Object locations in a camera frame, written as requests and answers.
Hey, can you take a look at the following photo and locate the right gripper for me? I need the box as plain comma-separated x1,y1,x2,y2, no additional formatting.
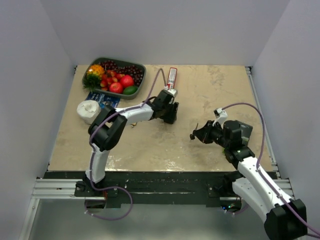
192,120,230,149

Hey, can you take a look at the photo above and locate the black key bunch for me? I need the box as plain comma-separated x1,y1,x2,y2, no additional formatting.
189,123,199,142

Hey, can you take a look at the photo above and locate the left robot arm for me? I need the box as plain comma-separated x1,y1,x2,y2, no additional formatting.
85,89,179,196

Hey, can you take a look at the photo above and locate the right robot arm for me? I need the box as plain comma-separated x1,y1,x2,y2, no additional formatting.
190,120,308,240

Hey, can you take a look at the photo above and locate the red toothpaste box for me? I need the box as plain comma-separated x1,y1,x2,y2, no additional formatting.
166,67,178,90

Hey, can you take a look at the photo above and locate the green black box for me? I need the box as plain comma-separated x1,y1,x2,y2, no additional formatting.
223,120,253,154

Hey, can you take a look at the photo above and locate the green avocado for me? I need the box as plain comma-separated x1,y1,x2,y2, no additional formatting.
123,85,138,96

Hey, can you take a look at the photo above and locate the dark grape bunch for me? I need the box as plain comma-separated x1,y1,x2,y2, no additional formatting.
98,60,144,86

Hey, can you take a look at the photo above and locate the red apple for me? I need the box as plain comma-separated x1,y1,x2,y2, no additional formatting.
119,75,135,89
109,82,124,94

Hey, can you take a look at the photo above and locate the blue card package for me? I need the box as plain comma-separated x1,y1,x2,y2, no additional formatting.
85,92,120,109

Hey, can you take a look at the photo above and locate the white tissue roll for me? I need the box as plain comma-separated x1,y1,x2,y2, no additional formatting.
76,100,101,125

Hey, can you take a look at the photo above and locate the orange pineapple toy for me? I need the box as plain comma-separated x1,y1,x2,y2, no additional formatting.
82,64,105,92

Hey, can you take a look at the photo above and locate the green fruit tray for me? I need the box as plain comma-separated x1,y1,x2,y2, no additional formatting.
82,57,147,100

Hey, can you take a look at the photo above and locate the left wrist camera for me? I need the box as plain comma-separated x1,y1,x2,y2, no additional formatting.
163,86,178,98

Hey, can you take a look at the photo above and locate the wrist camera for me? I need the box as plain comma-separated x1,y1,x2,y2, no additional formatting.
212,108,228,126
163,86,178,98

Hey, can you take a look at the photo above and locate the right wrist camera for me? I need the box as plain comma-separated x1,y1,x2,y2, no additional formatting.
212,108,228,126

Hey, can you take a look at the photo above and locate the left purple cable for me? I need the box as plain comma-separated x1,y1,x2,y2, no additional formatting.
88,67,168,176

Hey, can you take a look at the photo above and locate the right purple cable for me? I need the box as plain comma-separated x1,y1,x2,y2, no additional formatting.
221,102,320,240

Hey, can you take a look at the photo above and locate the black base frame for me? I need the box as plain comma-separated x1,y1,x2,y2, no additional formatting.
44,171,246,212

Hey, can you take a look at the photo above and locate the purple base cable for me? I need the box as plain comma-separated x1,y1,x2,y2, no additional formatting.
84,184,137,221

